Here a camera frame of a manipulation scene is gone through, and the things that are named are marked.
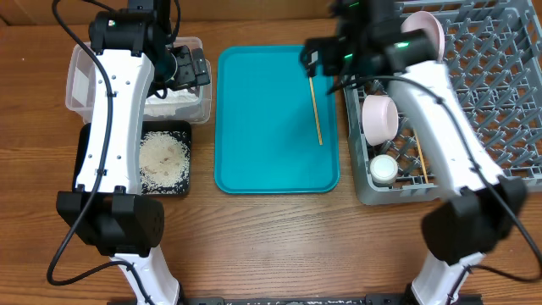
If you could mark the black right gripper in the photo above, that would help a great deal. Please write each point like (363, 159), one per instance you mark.
(326, 48)

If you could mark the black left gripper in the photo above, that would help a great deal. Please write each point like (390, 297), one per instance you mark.
(190, 76)

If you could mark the wooden chopstick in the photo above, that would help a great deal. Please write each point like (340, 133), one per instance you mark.
(421, 157)
(315, 111)

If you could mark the small white rice plate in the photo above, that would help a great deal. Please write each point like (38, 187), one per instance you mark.
(379, 119)

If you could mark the large white plate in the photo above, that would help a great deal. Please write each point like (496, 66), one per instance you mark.
(423, 20)

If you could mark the white cup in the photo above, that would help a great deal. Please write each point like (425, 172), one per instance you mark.
(383, 170)

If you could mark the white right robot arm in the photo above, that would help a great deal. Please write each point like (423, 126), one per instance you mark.
(479, 203)

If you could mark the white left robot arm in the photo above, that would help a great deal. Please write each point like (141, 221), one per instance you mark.
(134, 55)

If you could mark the clear plastic waste bin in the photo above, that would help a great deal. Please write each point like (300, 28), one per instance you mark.
(80, 93)

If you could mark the black food waste tray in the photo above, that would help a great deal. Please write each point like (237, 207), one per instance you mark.
(169, 127)

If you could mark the grey dishwasher rack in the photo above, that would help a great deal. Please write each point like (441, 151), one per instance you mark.
(493, 51)

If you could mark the white crumpled tissue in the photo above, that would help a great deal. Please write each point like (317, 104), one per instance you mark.
(175, 100)

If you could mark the spilled rice pile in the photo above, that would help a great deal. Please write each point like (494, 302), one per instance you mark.
(164, 160)

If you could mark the teal serving tray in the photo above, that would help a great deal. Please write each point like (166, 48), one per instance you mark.
(266, 139)

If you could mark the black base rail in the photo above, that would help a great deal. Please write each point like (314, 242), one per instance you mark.
(369, 299)

